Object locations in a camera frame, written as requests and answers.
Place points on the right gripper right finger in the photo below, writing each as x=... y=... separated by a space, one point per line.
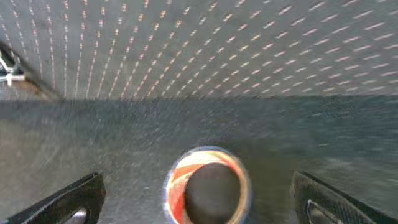
x=323 y=202

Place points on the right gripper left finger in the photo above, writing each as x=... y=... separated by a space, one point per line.
x=62 y=205

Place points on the black pegboard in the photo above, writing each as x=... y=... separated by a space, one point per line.
x=217 y=46

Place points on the roll of blue tape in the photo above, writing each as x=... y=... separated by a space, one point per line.
x=175 y=189

